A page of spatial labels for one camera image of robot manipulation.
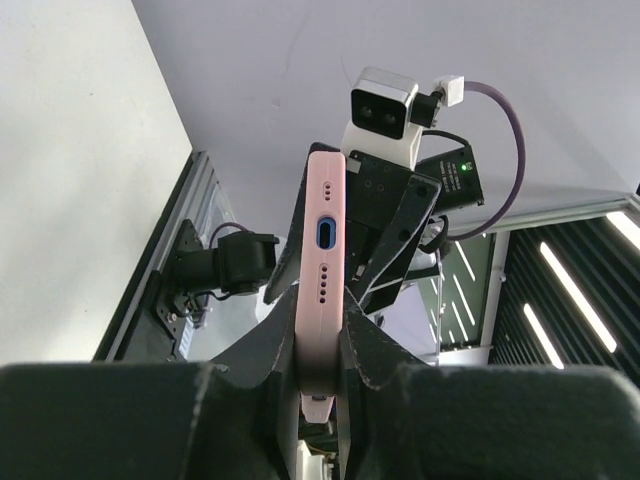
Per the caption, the pink phone case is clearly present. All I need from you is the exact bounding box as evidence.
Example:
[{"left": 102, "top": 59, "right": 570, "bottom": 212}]
[{"left": 295, "top": 151, "right": 346, "bottom": 424}]

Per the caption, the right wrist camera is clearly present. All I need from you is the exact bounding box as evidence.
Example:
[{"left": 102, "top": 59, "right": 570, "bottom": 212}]
[{"left": 341, "top": 67, "right": 422, "bottom": 170}]

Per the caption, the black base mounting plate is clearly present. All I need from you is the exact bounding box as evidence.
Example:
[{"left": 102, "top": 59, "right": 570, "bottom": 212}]
[{"left": 92, "top": 149, "right": 221, "bottom": 362}]

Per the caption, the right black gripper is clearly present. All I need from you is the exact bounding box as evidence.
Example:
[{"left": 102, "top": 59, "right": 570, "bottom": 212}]
[{"left": 263, "top": 142, "right": 441, "bottom": 315}]

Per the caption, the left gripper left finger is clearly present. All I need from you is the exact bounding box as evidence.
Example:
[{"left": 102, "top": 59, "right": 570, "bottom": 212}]
[{"left": 1, "top": 288, "right": 298, "bottom": 479}]

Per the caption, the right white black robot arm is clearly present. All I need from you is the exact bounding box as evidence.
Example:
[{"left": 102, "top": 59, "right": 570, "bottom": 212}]
[{"left": 170, "top": 144, "right": 484, "bottom": 314}]

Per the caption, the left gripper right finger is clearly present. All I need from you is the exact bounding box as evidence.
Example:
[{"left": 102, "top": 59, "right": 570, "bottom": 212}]
[{"left": 338, "top": 297, "right": 639, "bottom": 479}]

